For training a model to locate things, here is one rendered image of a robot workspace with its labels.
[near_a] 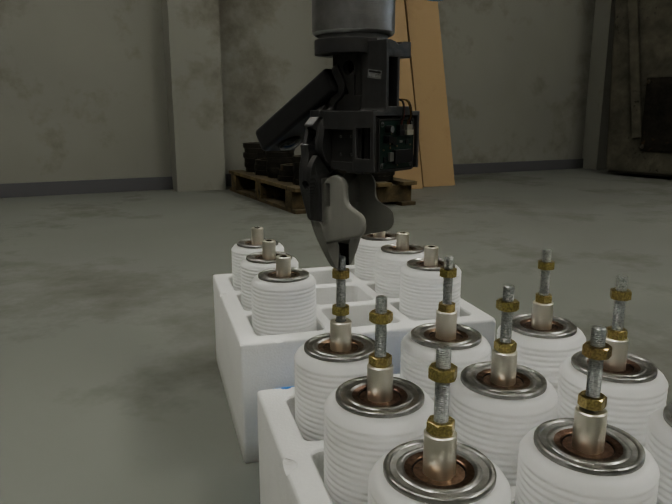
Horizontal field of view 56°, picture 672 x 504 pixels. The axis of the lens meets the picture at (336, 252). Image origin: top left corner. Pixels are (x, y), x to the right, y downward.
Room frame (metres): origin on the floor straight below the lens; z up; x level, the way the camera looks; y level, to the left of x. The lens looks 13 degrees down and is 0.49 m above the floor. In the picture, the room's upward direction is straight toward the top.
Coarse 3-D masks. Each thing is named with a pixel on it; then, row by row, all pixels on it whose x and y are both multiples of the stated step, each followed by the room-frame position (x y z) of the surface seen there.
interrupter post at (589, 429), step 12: (576, 408) 0.42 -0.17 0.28; (576, 420) 0.41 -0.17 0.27; (588, 420) 0.41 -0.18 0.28; (600, 420) 0.41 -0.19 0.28; (576, 432) 0.41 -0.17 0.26; (588, 432) 0.41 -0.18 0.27; (600, 432) 0.41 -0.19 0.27; (576, 444) 0.41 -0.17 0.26; (588, 444) 0.41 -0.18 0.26; (600, 444) 0.41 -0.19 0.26
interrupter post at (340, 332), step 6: (348, 318) 0.62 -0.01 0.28; (330, 324) 0.61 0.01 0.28; (336, 324) 0.60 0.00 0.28; (342, 324) 0.60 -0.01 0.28; (348, 324) 0.60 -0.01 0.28; (330, 330) 0.61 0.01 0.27; (336, 330) 0.60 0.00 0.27; (342, 330) 0.60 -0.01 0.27; (348, 330) 0.60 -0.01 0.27; (330, 336) 0.61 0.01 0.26; (336, 336) 0.60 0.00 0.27; (342, 336) 0.60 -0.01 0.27; (348, 336) 0.60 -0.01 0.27; (330, 342) 0.61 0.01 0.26; (336, 342) 0.60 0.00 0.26; (342, 342) 0.60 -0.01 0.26; (348, 342) 0.60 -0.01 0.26; (330, 348) 0.61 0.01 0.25; (336, 348) 0.60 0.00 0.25; (342, 348) 0.60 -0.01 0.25; (348, 348) 0.60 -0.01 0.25
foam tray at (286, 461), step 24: (264, 408) 0.62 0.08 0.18; (288, 408) 0.62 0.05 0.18; (264, 432) 0.62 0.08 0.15; (288, 432) 0.57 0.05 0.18; (264, 456) 0.62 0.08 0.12; (288, 456) 0.52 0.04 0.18; (312, 456) 0.53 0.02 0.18; (264, 480) 0.62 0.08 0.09; (288, 480) 0.49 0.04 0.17; (312, 480) 0.48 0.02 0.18
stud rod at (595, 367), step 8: (592, 328) 0.42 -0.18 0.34; (600, 328) 0.41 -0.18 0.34; (592, 336) 0.42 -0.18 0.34; (600, 336) 0.41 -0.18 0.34; (592, 344) 0.42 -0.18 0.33; (600, 344) 0.41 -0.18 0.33; (592, 360) 0.41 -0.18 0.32; (600, 360) 0.41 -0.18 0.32; (592, 368) 0.41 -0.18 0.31; (600, 368) 0.41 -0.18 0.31; (592, 376) 0.41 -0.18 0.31; (600, 376) 0.41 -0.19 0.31; (592, 384) 0.41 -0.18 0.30; (600, 384) 0.41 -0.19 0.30; (592, 392) 0.41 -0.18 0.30; (600, 392) 0.41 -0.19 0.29
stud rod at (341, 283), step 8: (344, 256) 0.61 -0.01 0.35; (344, 264) 0.61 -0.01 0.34; (336, 280) 0.61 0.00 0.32; (344, 280) 0.61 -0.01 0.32; (336, 288) 0.61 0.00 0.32; (344, 288) 0.61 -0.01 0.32; (336, 296) 0.61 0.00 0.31; (344, 296) 0.61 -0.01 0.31; (336, 304) 0.61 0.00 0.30; (344, 304) 0.61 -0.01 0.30; (336, 320) 0.61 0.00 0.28; (344, 320) 0.61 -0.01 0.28
